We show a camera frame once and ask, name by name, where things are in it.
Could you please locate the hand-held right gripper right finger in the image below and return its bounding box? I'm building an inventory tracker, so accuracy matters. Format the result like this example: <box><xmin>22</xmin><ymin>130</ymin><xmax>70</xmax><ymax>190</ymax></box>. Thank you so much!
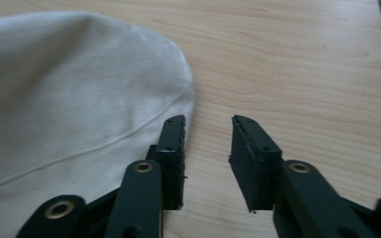
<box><xmin>227</xmin><ymin>114</ymin><xmax>284</xmax><ymax>214</ymax></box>

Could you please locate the white cloth garment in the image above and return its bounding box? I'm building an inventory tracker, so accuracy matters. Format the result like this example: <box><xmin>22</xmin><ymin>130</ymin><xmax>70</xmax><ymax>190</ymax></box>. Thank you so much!
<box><xmin>0</xmin><ymin>10</ymin><xmax>196</xmax><ymax>238</ymax></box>

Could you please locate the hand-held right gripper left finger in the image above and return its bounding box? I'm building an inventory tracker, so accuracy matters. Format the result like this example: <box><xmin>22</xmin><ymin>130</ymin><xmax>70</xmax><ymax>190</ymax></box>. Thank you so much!
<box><xmin>144</xmin><ymin>114</ymin><xmax>188</xmax><ymax>211</ymax></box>

